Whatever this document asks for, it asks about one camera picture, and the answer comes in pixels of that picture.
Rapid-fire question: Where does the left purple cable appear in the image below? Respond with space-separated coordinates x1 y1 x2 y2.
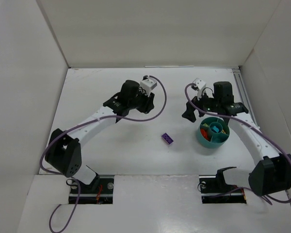
39 75 167 233

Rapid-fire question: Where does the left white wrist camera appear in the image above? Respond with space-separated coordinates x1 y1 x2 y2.
140 76 157 96

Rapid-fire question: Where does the purple long lego brick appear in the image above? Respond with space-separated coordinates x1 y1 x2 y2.
161 133 174 146

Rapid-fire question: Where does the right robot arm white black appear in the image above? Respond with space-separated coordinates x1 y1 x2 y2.
182 79 291 197

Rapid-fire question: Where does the teal round divided container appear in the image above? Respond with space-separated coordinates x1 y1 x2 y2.
196 117 230 149

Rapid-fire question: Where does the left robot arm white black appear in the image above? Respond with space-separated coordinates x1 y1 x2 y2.
45 77 157 185

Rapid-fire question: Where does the aluminium rail right side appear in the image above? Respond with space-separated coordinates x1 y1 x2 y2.
232 67 254 118

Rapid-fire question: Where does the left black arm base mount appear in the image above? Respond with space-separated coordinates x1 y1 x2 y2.
66 175 114 204

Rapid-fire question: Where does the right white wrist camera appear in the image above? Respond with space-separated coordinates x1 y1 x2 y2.
192 78 206 100

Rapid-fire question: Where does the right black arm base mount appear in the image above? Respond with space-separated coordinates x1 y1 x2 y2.
197 166 247 204

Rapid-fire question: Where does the orange dish lego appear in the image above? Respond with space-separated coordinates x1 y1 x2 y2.
200 129 210 141

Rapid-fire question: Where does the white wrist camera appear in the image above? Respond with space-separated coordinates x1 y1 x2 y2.
192 78 206 100
140 76 157 96

